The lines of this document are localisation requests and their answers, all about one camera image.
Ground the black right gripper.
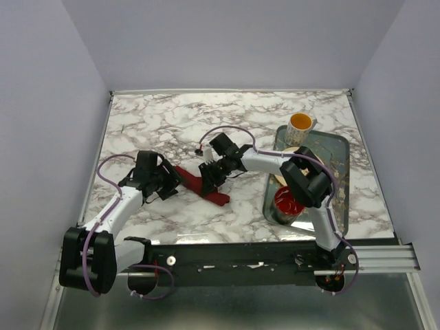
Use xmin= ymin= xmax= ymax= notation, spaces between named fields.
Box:
xmin=197 ymin=157 xmax=231 ymax=197

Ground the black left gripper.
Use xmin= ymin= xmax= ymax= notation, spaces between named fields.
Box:
xmin=151 ymin=158 xmax=188 ymax=200

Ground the dark red cloth napkin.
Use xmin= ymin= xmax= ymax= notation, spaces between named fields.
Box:
xmin=175 ymin=166 xmax=230 ymax=206

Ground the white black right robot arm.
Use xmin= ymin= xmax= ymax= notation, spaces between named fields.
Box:
xmin=195 ymin=144 xmax=346 ymax=270

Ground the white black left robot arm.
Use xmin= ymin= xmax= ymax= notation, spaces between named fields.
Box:
xmin=59 ymin=152 xmax=182 ymax=297

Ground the beige bird pattern plate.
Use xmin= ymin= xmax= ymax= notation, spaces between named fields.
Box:
xmin=274 ymin=146 xmax=324 ymax=187

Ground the red and black cup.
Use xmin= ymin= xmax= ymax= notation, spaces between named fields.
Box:
xmin=272 ymin=186 xmax=305 ymax=226

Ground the white floral mug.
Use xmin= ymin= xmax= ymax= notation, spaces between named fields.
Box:
xmin=285 ymin=113 xmax=318 ymax=146

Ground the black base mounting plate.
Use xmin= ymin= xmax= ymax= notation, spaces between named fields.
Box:
xmin=113 ymin=242 xmax=358 ymax=288

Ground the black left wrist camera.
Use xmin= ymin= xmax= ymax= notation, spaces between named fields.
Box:
xmin=133 ymin=151 xmax=164 ymax=180

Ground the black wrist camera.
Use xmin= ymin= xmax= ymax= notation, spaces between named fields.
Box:
xmin=133 ymin=151 xmax=164 ymax=180
xmin=195 ymin=133 xmax=239 ymax=164

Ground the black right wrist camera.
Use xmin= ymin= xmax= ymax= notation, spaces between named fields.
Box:
xmin=195 ymin=133 xmax=239 ymax=164

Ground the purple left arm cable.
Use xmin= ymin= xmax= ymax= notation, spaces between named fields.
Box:
xmin=82 ymin=154 xmax=175 ymax=300

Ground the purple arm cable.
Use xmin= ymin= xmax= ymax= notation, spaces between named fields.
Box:
xmin=82 ymin=154 xmax=175 ymax=300
xmin=194 ymin=125 xmax=360 ymax=296

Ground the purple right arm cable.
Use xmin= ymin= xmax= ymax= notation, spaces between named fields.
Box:
xmin=194 ymin=125 xmax=360 ymax=296

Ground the aluminium frame rail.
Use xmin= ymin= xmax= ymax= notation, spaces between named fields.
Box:
xmin=54 ymin=244 xmax=421 ymax=276

